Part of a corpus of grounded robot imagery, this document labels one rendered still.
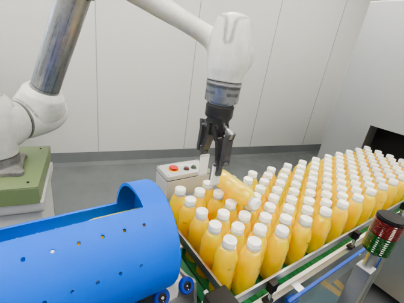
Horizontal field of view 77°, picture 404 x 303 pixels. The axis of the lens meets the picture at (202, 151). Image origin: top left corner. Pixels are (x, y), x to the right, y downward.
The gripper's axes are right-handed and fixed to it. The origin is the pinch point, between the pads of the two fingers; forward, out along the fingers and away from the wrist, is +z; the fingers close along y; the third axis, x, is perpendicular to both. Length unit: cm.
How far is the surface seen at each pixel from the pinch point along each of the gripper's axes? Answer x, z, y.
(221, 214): 4.5, 14.2, 4.1
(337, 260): 49, 34, 25
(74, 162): 1, 121, -260
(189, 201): -1.2, 14.2, -6.0
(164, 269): -21.6, 12.2, 16.4
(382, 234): 23.2, 1.3, 38.9
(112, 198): 21, 123, -172
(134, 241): -27.4, 4.9, 13.1
